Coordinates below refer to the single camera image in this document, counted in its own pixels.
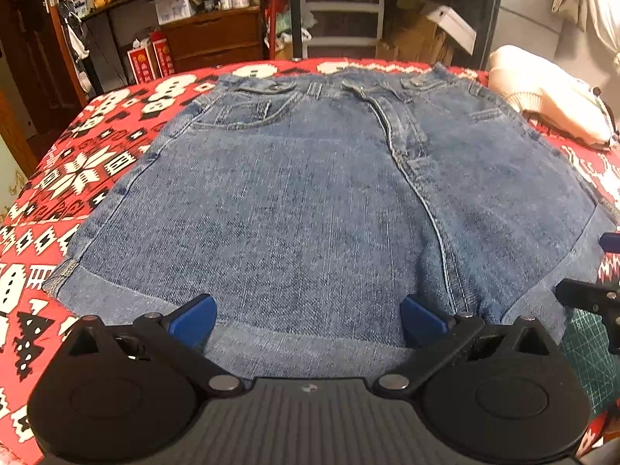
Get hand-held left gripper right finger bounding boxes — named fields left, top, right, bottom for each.
left=373, top=293, right=550, bottom=393

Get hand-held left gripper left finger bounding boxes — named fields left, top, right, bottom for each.
left=65, top=293, right=245, bottom=395

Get blue denim shorts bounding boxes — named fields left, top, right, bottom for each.
left=43, top=62, right=620, bottom=379

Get green cutting mat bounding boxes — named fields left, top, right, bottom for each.
left=562, top=300, right=620, bottom=412

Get white knit sweater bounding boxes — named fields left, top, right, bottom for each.
left=487, top=45, right=618, bottom=148

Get red patterned blanket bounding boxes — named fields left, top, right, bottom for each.
left=0, top=55, right=620, bottom=465

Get grey refrigerator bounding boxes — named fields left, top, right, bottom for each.
left=499, top=0, right=601, bottom=83

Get white curtain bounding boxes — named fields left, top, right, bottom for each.
left=587, top=0, right=620, bottom=76

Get white open box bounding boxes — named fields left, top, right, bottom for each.
left=420, top=2, right=478, bottom=55

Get brown cardboard box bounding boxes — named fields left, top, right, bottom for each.
left=378, top=0, right=458, bottom=66

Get wooden drawer cabinet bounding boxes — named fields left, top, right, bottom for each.
left=160, top=7, right=265, bottom=73

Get white hanging cloth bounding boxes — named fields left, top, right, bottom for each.
left=63, top=19, right=94, bottom=95

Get white printed carton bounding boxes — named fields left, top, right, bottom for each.
left=155, top=0, right=198, bottom=26

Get wooden door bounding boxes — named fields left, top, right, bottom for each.
left=0, top=0, right=88, bottom=156

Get pale green plastic bag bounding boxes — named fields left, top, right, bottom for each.
left=280, top=0, right=313, bottom=44

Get white plastic drawer unit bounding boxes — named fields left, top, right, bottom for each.
left=298, top=0, right=388, bottom=61

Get red mop handle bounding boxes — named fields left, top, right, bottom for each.
left=268, top=0, right=282, bottom=61

